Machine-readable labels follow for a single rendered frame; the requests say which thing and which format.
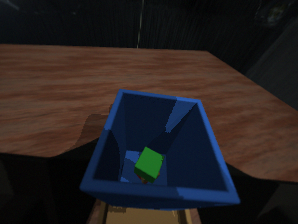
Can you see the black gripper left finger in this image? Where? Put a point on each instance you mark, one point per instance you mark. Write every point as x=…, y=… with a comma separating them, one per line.
x=55, y=179

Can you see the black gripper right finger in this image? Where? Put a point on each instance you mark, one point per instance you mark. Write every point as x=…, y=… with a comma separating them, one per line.
x=258, y=197

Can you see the green cube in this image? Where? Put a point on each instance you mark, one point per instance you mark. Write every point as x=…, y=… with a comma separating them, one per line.
x=148, y=165

